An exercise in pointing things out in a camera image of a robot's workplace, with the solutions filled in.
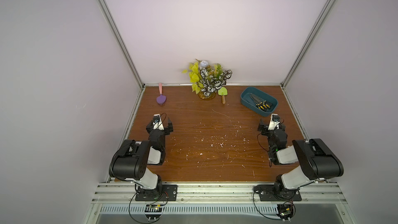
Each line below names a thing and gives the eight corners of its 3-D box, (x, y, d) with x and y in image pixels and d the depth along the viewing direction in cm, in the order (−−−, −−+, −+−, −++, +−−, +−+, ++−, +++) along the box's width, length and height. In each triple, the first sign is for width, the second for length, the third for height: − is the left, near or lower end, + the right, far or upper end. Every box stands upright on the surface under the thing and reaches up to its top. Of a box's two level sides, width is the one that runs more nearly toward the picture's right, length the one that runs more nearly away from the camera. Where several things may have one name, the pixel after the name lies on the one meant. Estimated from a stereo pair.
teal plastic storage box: (234, 100, 113) (235, 95, 108) (247, 88, 121) (249, 83, 116) (265, 121, 100) (268, 117, 96) (278, 106, 108) (281, 101, 104)
